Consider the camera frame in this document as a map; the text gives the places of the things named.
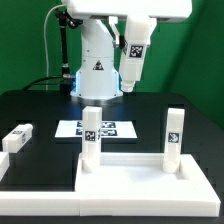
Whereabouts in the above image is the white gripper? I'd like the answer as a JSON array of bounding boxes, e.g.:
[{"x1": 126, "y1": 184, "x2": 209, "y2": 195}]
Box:
[{"x1": 61, "y1": 0, "x2": 192, "y2": 49}]

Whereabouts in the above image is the white desk top tray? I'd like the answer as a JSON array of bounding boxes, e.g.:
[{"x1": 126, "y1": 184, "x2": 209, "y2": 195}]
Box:
[{"x1": 75, "y1": 152, "x2": 216, "y2": 201}]

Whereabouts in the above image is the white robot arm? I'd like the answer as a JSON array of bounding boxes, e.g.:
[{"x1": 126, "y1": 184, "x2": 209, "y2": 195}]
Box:
[{"x1": 61, "y1": 0, "x2": 192, "y2": 101}]

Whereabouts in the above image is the fiducial marker sheet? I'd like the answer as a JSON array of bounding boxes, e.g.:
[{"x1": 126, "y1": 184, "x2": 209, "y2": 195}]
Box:
[{"x1": 55, "y1": 120, "x2": 137, "y2": 139}]

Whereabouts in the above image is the white L-shaped fence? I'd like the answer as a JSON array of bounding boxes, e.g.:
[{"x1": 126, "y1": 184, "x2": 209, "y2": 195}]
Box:
[{"x1": 0, "y1": 153, "x2": 221, "y2": 218}]

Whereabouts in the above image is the black camera stand pole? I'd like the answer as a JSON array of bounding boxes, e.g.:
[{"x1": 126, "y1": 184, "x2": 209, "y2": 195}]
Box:
[{"x1": 55, "y1": 9, "x2": 83, "y2": 94}]

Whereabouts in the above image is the white cable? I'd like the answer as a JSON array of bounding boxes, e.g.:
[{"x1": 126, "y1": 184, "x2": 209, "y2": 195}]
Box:
[{"x1": 43, "y1": 3, "x2": 73, "y2": 83}]

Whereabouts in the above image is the black cable on table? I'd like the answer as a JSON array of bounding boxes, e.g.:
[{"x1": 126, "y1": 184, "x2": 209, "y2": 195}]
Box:
[{"x1": 20, "y1": 75, "x2": 74, "y2": 92}]

